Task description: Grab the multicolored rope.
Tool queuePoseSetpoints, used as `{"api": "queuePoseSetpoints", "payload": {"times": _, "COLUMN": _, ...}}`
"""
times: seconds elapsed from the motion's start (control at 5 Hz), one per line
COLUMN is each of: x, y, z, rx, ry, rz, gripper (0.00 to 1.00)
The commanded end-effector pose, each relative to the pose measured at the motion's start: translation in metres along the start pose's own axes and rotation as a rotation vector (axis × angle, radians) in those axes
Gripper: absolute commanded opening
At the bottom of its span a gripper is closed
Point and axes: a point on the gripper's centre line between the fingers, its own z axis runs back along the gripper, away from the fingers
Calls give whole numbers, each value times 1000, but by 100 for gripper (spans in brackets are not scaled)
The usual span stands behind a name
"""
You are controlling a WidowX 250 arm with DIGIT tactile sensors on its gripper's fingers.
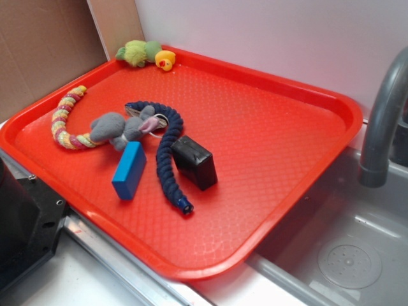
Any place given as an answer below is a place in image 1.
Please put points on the blue rectangular block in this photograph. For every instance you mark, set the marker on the blue rectangular block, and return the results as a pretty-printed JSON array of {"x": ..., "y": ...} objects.
[{"x": 129, "y": 171}]

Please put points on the yellow rubber duck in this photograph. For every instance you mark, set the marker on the yellow rubber duck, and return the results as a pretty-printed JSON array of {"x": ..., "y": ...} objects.
[{"x": 165, "y": 60}]

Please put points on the black rectangular block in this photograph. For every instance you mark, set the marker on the black rectangular block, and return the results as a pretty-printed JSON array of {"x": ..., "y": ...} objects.
[{"x": 195, "y": 162}]

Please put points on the green plush toy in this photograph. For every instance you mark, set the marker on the green plush toy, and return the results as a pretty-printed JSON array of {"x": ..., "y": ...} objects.
[{"x": 138, "y": 53}]

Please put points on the grey toy faucet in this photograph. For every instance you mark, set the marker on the grey toy faucet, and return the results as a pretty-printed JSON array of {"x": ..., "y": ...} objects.
[{"x": 386, "y": 134}]

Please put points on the red plastic tray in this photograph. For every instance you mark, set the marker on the red plastic tray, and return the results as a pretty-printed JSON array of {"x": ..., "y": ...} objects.
[{"x": 270, "y": 137}]

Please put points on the brown cardboard panel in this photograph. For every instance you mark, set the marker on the brown cardboard panel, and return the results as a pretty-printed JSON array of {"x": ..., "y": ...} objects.
[{"x": 47, "y": 44}]

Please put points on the grey toy sink basin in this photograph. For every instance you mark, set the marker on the grey toy sink basin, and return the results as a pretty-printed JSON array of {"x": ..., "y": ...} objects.
[{"x": 342, "y": 243}]

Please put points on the grey plush mouse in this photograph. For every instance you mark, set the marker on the grey plush mouse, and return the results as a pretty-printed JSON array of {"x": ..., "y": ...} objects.
[{"x": 119, "y": 131}]

